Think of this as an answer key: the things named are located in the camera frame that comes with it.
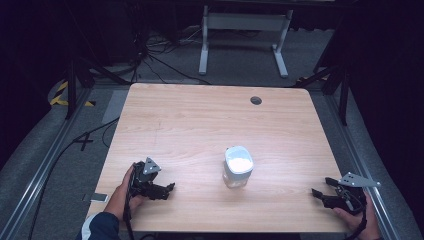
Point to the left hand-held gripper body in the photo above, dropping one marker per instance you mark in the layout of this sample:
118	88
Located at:
141	181

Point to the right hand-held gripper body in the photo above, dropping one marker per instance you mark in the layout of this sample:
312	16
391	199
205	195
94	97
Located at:
350	200

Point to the person's right hand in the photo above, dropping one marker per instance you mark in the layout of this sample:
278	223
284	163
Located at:
368	221

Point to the person's left hand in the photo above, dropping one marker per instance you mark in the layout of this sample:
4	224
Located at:
118	200

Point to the small grey flat card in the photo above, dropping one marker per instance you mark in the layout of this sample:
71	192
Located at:
96	197

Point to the black tape floor mark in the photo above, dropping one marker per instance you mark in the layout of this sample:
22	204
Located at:
85	140

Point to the white lidded plastic jar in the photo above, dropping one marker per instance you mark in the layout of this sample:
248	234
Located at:
237	166

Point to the black metal stand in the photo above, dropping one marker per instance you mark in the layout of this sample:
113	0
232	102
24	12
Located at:
343	93
71	90

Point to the aluminium floor rail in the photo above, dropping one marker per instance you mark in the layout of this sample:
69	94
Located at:
363	166
40	173

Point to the white metal desk frame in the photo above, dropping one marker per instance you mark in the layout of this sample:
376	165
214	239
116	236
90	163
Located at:
245	21

